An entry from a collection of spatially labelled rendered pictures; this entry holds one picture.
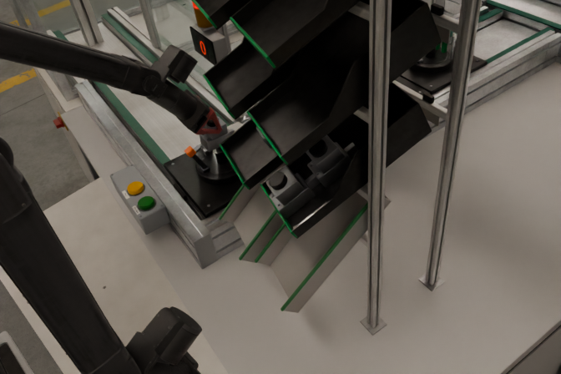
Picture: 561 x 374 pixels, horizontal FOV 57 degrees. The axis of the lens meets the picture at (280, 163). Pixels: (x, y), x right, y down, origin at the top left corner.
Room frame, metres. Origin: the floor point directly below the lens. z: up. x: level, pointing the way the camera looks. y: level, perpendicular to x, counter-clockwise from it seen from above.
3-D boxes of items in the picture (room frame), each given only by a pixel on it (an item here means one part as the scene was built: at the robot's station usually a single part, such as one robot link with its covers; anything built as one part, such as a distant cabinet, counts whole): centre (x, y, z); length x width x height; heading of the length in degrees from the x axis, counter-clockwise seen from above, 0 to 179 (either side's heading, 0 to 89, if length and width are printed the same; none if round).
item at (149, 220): (0.99, 0.37, 0.93); 0.21 x 0.07 x 0.06; 29
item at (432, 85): (1.39, -0.51, 1.01); 0.24 x 0.24 x 0.13; 29
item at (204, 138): (1.03, 0.14, 1.08); 0.08 x 0.04 x 0.07; 119
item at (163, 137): (1.30, 0.27, 0.91); 0.84 x 0.28 x 0.10; 29
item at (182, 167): (1.02, 0.15, 0.96); 0.24 x 0.24 x 0.02; 29
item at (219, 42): (1.25, 0.14, 1.29); 0.12 x 0.05 x 0.25; 29
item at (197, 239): (1.19, 0.41, 0.91); 0.89 x 0.06 x 0.11; 29
